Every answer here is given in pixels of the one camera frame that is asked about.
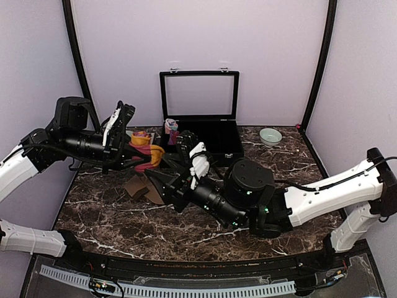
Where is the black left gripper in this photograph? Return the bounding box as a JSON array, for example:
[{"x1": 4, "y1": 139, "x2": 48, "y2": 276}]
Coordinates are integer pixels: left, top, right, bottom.
[{"x1": 62, "y1": 129, "x2": 151, "y2": 175}]

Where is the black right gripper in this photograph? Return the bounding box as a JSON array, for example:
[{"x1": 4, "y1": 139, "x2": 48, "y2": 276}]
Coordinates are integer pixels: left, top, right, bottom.
[{"x1": 144, "y1": 152, "x2": 246, "y2": 228}]

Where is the magenta striped sock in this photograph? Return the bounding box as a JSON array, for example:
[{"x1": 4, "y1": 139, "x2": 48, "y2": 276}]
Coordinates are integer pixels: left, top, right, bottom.
[{"x1": 129, "y1": 131, "x2": 165, "y2": 173}]

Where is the brown sock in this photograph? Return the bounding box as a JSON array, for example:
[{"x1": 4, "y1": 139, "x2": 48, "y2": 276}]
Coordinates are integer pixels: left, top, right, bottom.
[{"x1": 125, "y1": 175, "x2": 165, "y2": 205}]

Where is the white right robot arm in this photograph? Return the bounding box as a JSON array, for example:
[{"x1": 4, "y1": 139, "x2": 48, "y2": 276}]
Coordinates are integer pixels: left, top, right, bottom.
[{"x1": 145, "y1": 131, "x2": 396, "y2": 269}]

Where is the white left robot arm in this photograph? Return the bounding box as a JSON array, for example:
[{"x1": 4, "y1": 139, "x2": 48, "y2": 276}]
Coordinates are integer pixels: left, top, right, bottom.
[{"x1": 1, "y1": 97, "x2": 149, "y2": 271}]

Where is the green bowl at right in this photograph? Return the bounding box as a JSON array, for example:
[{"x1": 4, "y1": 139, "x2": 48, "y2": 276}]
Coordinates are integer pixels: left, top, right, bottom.
[{"x1": 259, "y1": 128, "x2": 282, "y2": 148}]

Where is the magenta purple rolled sock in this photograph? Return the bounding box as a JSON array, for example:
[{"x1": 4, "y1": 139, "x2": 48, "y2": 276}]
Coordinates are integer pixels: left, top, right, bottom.
[{"x1": 167, "y1": 130, "x2": 181, "y2": 145}]

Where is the pink white rolled sock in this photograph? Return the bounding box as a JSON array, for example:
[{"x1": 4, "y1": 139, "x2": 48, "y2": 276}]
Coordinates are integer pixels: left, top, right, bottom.
[{"x1": 164, "y1": 118, "x2": 178, "y2": 134}]

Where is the black compartment storage box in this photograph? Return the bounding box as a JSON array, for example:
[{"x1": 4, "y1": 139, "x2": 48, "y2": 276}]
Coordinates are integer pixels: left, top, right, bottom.
[{"x1": 159, "y1": 70, "x2": 244, "y2": 167}]

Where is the black left corner post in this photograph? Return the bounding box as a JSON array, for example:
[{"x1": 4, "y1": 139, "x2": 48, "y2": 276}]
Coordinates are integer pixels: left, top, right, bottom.
[{"x1": 61, "y1": 0, "x2": 100, "y2": 106}]

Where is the black corner post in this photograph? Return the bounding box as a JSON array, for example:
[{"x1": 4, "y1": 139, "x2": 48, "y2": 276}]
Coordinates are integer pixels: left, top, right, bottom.
[
  {"x1": 300, "y1": 0, "x2": 337, "y2": 134},
  {"x1": 61, "y1": 0, "x2": 100, "y2": 106}
]

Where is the white perforated front rail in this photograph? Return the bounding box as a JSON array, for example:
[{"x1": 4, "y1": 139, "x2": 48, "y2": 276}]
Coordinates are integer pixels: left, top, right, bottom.
[{"x1": 38, "y1": 265, "x2": 297, "y2": 297}]

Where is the black right corner post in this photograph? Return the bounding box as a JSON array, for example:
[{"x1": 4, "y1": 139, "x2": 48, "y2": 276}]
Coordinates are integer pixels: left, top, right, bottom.
[{"x1": 300, "y1": 0, "x2": 337, "y2": 134}]

